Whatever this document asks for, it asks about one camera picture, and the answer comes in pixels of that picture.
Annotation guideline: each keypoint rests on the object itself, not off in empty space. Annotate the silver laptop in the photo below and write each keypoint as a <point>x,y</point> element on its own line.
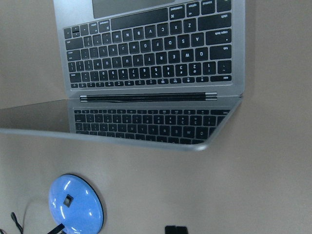
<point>156,73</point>

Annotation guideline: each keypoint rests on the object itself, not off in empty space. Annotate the blue desk lamp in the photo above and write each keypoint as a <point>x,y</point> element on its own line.
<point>75,206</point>

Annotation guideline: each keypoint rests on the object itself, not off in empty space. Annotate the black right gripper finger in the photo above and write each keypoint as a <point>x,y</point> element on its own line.
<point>176,230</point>

